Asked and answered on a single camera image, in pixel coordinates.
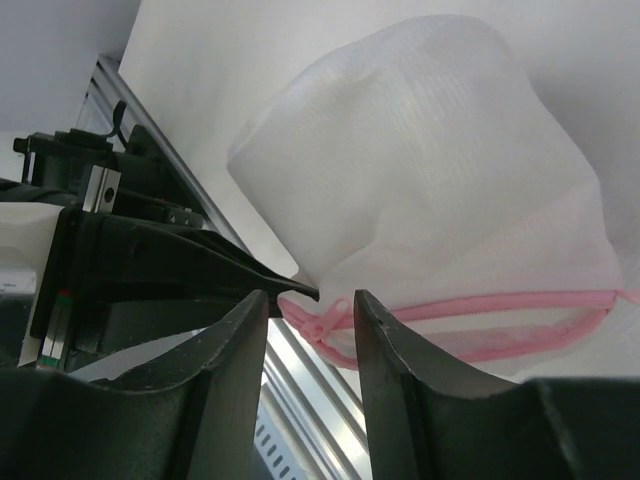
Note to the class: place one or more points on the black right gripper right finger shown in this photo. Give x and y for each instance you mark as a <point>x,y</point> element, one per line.
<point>430,415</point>

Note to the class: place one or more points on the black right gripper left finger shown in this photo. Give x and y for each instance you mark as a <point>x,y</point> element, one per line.
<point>187,414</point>

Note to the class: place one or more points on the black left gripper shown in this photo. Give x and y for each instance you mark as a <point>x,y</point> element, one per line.
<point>119,258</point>

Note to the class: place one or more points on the white slotted cable duct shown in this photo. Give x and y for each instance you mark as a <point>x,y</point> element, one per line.
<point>272,457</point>

